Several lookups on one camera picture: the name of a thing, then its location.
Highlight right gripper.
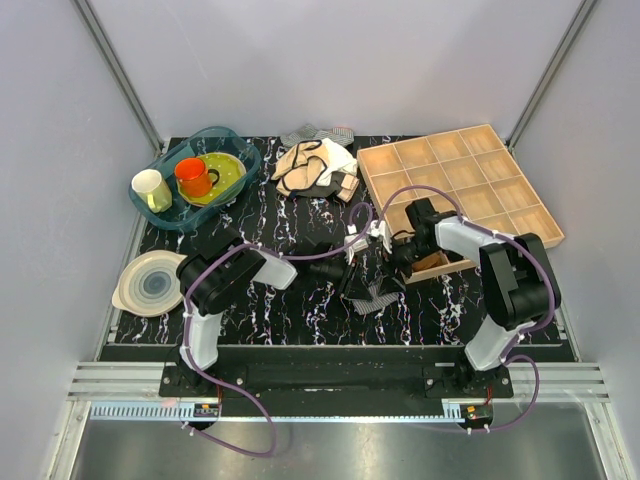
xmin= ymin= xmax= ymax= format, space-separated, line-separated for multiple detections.
xmin=376 ymin=235 xmax=437 ymax=297

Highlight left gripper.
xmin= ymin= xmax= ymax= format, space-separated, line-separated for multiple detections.
xmin=310 ymin=253 xmax=371 ymax=303

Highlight grey striped boxer underwear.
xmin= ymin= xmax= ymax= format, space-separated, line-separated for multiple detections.
xmin=351 ymin=278 xmax=399 ymax=315

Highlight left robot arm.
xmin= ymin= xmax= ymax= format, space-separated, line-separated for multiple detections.
xmin=176 ymin=228 xmax=368 ymax=396

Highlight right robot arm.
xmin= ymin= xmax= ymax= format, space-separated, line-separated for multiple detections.
xmin=388 ymin=198 xmax=561 ymax=397

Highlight rolled tan underwear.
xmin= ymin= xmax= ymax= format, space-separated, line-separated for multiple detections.
xmin=412 ymin=252 xmax=449 ymax=272

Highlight dark grey underwear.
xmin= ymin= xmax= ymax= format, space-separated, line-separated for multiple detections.
xmin=297 ymin=172 xmax=359 ymax=203

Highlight beige underwear black trim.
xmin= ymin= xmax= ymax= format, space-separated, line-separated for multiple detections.
xmin=271 ymin=140 xmax=331 ymax=198

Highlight black marble pattern mat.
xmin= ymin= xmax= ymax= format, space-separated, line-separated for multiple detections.
xmin=97 ymin=133 xmax=576 ymax=362

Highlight wooden compartment tray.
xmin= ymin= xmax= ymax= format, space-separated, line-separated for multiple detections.
xmin=356 ymin=124 xmax=565 ymax=285

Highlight white cloth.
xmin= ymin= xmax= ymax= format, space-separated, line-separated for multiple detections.
xmin=322 ymin=138 xmax=358 ymax=176

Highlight grey patterned cloth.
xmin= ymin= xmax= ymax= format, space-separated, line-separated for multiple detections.
xmin=280 ymin=124 xmax=355 ymax=148

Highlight yellow-green dotted plate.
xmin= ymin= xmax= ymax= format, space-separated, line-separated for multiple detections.
xmin=176 ymin=152 xmax=246 ymax=207

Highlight teal plastic basket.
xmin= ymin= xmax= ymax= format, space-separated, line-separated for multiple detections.
xmin=129 ymin=126 xmax=262 ymax=233

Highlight orange mug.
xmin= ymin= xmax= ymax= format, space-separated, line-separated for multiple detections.
xmin=174 ymin=157 xmax=220 ymax=198

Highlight cream yellow mug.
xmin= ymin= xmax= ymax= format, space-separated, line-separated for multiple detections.
xmin=131 ymin=169 xmax=173 ymax=213

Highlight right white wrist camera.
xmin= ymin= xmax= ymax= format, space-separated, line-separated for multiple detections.
xmin=367 ymin=220 xmax=392 ymax=252

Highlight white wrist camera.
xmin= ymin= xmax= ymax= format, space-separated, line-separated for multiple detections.
xmin=344 ymin=224 xmax=369 ymax=264
xmin=367 ymin=220 xmax=392 ymax=252

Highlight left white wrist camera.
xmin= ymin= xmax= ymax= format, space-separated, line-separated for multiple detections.
xmin=344 ymin=224 xmax=369 ymax=264

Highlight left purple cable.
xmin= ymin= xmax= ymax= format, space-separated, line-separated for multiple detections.
xmin=179 ymin=202 xmax=375 ymax=459

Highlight purple cable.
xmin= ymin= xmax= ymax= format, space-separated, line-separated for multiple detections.
xmin=369 ymin=184 xmax=562 ymax=436
xmin=179 ymin=202 xmax=375 ymax=459

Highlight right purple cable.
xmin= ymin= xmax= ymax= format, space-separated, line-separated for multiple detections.
xmin=369 ymin=184 xmax=562 ymax=436

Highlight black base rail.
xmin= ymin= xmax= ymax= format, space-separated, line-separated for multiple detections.
xmin=159 ymin=345 xmax=514 ymax=418

